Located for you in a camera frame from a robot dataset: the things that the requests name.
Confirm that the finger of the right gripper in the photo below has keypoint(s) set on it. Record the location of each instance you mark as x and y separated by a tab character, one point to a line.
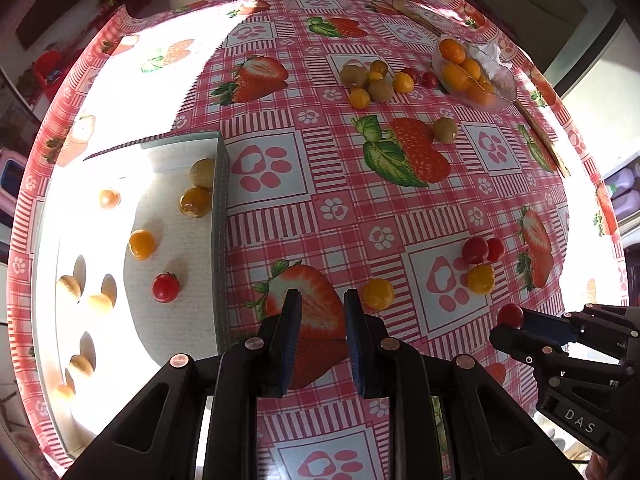
591	325
547	356

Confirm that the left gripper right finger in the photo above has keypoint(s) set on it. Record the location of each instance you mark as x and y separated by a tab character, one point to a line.
448	419

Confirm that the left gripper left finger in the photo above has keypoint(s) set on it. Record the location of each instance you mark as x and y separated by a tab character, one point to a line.
155	436

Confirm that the red cherry tomato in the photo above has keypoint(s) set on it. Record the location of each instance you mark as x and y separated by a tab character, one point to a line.
511	315

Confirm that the red tomato right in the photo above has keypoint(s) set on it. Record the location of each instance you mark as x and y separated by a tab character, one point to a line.
496	250

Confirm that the dark red tomato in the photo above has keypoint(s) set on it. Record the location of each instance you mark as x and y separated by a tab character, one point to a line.
475	250

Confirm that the red tomato in tray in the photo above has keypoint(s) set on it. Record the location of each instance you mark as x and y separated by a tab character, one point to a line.
166	288

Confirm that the white rectangular tray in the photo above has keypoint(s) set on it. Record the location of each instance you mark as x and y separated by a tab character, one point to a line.
99	334

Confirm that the orange tomato in tray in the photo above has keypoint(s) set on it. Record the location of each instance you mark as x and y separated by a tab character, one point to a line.
141	244

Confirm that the dark yellow tomato in tray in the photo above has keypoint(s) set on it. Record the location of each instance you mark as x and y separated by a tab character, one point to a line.
196	202

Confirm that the lone kiwi fruit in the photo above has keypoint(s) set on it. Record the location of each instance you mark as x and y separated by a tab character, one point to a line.
445	130

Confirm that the strawberry checkered tablecloth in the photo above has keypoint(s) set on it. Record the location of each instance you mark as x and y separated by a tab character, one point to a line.
326	196

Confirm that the kiwi in tray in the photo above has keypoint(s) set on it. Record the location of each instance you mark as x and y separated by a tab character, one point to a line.
201	173

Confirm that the glass bowl of oranges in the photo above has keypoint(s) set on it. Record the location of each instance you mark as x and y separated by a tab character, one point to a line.
474	73

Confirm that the pink plastic stool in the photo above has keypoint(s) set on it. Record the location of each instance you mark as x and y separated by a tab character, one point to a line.
12	168

